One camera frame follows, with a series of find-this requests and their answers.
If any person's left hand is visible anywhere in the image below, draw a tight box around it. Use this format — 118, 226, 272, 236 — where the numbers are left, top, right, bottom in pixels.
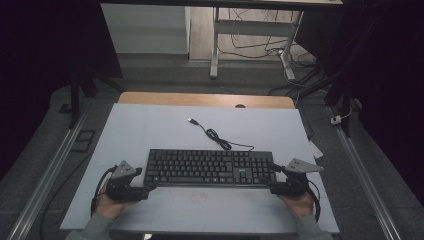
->
94, 184, 135, 221

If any tangle of black floor cables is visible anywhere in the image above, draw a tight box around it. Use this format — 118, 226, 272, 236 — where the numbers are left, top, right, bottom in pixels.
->
217, 7, 318, 69

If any white table board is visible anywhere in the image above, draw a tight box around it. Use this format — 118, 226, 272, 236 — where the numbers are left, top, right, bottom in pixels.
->
59, 102, 341, 235

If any black keyboard cable with plug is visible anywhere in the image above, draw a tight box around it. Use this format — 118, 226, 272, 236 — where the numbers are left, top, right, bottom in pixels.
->
186, 117, 256, 152

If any black keyboard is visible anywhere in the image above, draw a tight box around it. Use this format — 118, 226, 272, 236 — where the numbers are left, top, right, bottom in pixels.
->
143, 148, 279, 189

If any white paper tag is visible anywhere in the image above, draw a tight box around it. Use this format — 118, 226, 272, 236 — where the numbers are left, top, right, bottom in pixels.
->
307, 139, 325, 160

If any black metal stand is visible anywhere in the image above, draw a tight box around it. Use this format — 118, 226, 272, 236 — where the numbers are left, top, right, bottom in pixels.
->
299, 61, 360, 138
67, 64, 127, 130

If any person's right hand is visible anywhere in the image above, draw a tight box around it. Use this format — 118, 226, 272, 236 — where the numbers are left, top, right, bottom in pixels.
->
278, 191, 317, 220

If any white cabinet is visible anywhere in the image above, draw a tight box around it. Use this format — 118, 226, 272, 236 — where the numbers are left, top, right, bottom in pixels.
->
100, 3, 191, 55

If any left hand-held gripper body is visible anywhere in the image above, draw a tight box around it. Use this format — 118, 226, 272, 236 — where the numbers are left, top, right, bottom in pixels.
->
105, 160, 138, 203

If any black floor cable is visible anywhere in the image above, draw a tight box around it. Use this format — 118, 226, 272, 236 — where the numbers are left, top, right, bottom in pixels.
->
39, 151, 95, 240

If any aluminium rail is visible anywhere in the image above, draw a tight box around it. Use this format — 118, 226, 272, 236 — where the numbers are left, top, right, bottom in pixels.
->
327, 105, 403, 240
6, 111, 90, 240

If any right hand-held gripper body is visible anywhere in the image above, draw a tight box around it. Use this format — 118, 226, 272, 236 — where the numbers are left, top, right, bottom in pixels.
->
284, 157, 325, 199

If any white desk frame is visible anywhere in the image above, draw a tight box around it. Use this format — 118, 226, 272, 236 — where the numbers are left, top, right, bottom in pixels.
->
208, 6, 305, 81

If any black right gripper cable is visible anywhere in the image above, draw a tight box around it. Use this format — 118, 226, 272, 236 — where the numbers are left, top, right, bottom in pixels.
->
306, 179, 322, 223

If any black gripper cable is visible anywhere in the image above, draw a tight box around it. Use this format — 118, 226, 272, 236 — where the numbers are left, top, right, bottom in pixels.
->
306, 179, 322, 223
90, 164, 119, 216

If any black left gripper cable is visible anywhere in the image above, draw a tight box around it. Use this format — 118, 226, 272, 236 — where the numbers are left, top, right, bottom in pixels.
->
90, 164, 119, 216

